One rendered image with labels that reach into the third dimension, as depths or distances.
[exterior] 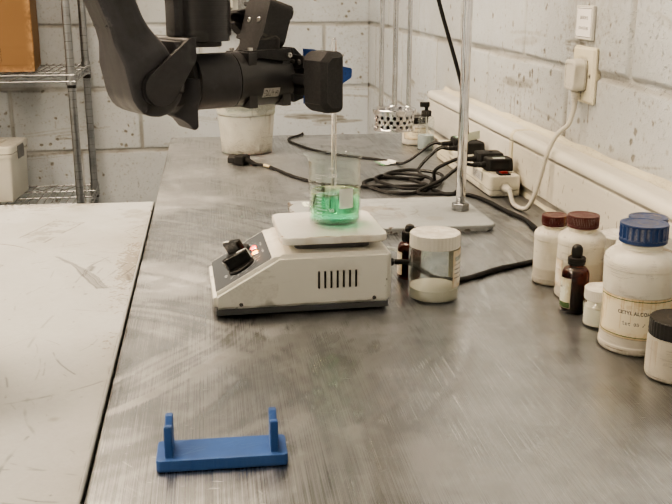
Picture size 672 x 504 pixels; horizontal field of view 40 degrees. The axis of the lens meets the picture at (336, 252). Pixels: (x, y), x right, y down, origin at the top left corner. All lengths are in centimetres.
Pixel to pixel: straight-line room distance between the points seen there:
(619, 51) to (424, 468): 83
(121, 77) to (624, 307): 54
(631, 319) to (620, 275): 4
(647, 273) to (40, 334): 62
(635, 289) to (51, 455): 56
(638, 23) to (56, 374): 89
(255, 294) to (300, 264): 6
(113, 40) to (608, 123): 79
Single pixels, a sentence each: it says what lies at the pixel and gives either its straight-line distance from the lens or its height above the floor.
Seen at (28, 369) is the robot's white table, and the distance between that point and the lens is 94.
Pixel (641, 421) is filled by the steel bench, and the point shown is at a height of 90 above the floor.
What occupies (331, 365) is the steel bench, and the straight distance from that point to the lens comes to 90.
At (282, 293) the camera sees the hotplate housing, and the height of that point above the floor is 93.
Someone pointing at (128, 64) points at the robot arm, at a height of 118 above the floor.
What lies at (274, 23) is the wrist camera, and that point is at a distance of 99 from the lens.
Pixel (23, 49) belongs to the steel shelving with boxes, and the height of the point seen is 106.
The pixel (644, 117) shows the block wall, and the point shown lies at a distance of 133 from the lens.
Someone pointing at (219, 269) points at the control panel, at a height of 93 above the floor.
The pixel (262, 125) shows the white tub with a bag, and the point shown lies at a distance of 202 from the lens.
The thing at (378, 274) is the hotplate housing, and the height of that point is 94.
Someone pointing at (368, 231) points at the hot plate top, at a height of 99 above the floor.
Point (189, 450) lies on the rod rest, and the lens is 74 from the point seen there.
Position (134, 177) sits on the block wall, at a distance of 350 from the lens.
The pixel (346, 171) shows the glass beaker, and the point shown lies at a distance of 104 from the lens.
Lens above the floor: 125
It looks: 16 degrees down
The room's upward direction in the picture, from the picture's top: straight up
